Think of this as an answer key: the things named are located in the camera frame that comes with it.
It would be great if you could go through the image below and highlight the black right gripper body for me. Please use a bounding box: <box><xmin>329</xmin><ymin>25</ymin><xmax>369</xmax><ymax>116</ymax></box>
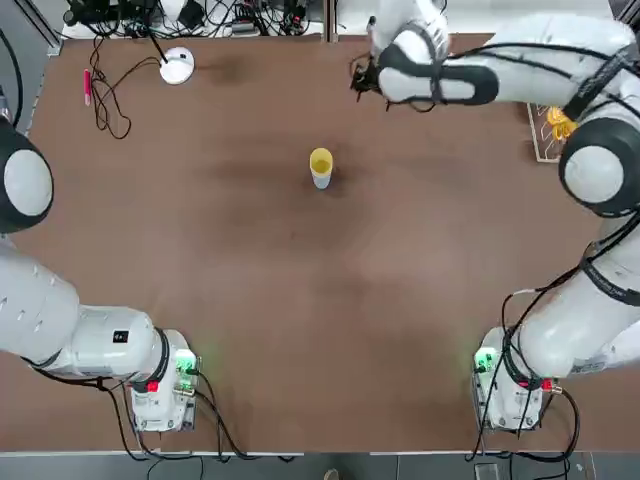
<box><xmin>351</xmin><ymin>56</ymin><xmax>383</xmax><ymax>97</ymax></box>

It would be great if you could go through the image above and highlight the yellow plastic cup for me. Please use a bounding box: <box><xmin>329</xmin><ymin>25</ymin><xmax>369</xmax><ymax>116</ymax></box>
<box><xmin>309</xmin><ymin>147</ymin><xmax>335</xmax><ymax>176</ymax></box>

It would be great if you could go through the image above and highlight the clear rack with wooden rod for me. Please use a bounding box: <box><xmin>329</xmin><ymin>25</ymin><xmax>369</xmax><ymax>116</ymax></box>
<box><xmin>526</xmin><ymin>101</ymin><xmax>577</xmax><ymax>164</ymax></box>

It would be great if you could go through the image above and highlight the yellow mug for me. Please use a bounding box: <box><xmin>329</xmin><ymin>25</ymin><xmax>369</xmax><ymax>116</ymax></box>
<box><xmin>545</xmin><ymin>106</ymin><xmax>577</xmax><ymax>140</ymax></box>

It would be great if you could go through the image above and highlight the white desk lamp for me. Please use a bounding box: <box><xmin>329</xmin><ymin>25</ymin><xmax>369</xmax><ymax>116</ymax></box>
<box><xmin>148</xmin><ymin>0</ymin><xmax>197</xmax><ymax>86</ymax></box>

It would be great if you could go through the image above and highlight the grey aluminium frame post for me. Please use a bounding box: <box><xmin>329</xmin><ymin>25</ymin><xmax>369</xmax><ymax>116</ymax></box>
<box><xmin>29</xmin><ymin>0</ymin><xmax>64</xmax><ymax>55</ymax></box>
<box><xmin>323</xmin><ymin>0</ymin><xmax>338</xmax><ymax>44</ymax></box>

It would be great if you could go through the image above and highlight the black lamp cable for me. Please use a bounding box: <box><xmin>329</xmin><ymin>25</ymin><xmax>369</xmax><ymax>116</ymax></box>
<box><xmin>90</xmin><ymin>33</ymin><xmax>167</xmax><ymax>141</ymax></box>

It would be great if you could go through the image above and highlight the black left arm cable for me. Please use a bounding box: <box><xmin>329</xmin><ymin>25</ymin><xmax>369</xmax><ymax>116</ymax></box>
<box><xmin>0</xmin><ymin>27</ymin><xmax>26</xmax><ymax>134</ymax></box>

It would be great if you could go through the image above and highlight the black left base cable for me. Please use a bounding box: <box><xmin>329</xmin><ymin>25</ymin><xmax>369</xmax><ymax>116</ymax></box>
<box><xmin>97</xmin><ymin>372</ymin><xmax>301</xmax><ymax>462</ymax></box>

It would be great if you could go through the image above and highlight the black base cable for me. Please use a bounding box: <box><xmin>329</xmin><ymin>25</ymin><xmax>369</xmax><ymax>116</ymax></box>
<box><xmin>464</xmin><ymin>384</ymin><xmax>582</xmax><ymax>462</ymax></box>
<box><xmin>97</xmin><ymin>372</ymin><xmax>301</xmax><ymax>462</ymax></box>

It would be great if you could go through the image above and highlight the black right base cable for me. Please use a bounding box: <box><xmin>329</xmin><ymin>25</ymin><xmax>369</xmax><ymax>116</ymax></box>
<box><xmin>464</xmin><ymin>384</ymin><xmax>582</xmax><ymax>462</ymax></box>

